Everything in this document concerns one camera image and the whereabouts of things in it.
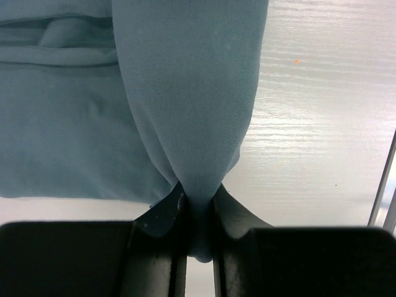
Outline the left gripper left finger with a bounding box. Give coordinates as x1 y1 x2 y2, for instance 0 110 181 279
132 184 187 296

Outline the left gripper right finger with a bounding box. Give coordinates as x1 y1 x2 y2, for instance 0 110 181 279
211 186 272 296

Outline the aluminium front rail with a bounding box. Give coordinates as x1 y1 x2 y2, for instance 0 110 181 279
368 134 395 233

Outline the blue-grey t-shirt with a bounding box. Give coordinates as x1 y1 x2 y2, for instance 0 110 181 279
1 1 269 262

